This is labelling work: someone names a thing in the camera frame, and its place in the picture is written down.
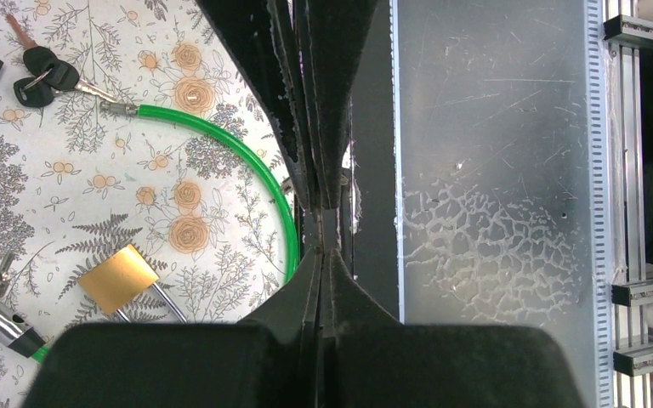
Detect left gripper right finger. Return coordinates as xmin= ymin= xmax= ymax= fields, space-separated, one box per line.
xmin=321 ymin=250 xmax=584 ymax=407

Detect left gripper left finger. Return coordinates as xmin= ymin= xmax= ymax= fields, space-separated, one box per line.
xmin=24 ymin=249 xmax=323 ymax=407

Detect brass padlock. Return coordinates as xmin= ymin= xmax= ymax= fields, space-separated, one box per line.
xmin=77 ymin=244 xmax=188 ymax=323

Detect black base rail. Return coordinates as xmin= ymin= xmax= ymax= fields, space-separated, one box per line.
xmin=194 ymin=0 xmax=400 ymax=320

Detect floral table mat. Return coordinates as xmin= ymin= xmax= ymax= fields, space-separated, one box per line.
xmin=0 ymin=0 xmax=305 ymax=408

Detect black head keys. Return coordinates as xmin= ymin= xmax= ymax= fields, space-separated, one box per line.
xmin=6 ymin=14 xmax=117 ymax=108

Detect green cable lock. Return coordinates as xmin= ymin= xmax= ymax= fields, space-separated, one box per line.
xmin=0 ymin=101 xmax=300 ymax=363

